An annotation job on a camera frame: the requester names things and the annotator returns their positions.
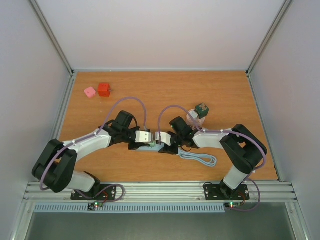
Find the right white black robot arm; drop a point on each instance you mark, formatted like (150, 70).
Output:
(244, 150)

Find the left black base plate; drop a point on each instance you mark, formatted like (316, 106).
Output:
(110, 191)

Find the right small circuit board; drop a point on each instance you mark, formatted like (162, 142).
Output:
(233, 205)

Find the red cube plug adapter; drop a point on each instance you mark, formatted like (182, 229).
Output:
(104, 89)

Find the aluminium front rail frame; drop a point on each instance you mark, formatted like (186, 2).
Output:
(167, 192)

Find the pink cube plug adapter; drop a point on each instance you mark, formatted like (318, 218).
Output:
(90, 92)

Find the green small plug charger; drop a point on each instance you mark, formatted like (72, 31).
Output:
(153, 145)

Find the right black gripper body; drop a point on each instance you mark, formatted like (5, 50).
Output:
(179, 139)

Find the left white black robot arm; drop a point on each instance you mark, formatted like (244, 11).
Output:
(55, 168)

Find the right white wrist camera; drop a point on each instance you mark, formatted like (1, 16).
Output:
(163, 138)

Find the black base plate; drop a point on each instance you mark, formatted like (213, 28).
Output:
(212, 192)
(110, 191)

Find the dark green patterned cube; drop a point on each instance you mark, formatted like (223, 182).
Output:
(202, 110)

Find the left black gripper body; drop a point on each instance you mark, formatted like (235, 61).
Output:
(126, 135)

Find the blue slotted cable duct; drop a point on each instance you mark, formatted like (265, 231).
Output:
(131, 208)

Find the small circuit board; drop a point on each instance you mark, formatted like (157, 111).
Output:
(233, 205)
(94, 206)

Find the light blue power strip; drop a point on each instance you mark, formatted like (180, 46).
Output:
(155, 148)

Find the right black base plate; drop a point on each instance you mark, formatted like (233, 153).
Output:
(212, 192)

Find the left small circuit board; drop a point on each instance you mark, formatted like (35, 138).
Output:
(94, 206)

